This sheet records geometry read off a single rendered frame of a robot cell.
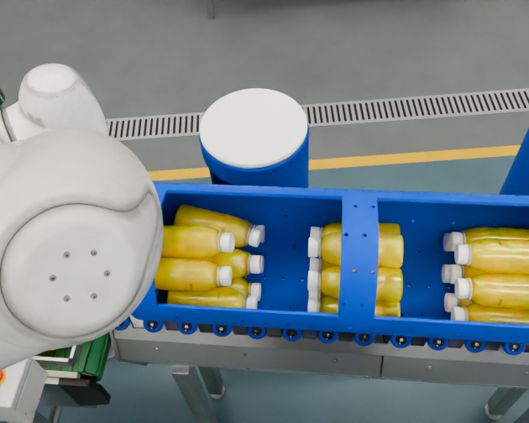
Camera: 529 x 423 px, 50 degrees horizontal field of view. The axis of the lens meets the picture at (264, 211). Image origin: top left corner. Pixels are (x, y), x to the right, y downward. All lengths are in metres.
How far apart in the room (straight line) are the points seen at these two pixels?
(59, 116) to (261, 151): 0.68
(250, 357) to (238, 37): 2.46
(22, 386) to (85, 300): 0.89
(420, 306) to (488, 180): 1.59
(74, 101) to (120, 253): 0.58
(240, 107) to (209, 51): 1.90
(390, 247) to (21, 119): 0.67
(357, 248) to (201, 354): 0.48
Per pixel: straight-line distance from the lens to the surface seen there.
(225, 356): 1.33
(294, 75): 3.20
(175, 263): 1.15
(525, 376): 1.38
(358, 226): 1.04
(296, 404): 2.19
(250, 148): 1.43
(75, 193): 0.29
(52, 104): 0.85
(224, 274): 1.13
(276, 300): 1.27
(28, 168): 0.32
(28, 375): 1.19
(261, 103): 1.54
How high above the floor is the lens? 2.09
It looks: 54 degrees down
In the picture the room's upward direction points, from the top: 6 degrees counter-clockwise
